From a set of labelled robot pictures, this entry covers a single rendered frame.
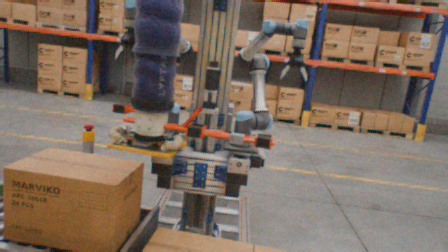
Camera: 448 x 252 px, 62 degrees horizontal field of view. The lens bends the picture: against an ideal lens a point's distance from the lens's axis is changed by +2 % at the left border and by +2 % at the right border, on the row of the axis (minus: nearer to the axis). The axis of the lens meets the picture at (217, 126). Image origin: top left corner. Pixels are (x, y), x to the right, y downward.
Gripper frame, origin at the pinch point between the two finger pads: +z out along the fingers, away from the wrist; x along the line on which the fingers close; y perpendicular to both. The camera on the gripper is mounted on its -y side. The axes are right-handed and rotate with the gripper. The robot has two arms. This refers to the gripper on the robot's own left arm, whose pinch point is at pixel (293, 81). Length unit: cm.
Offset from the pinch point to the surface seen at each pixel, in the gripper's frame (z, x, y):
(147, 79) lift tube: 4, 77, -44
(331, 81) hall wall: 44, -223, 808
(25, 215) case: 81, 133, -50
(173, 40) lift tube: -15, 66, -41
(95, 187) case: 60, 96, -53
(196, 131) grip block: 28, 50, -43
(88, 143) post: 60, 129, 18
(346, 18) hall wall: -123, -231, 808
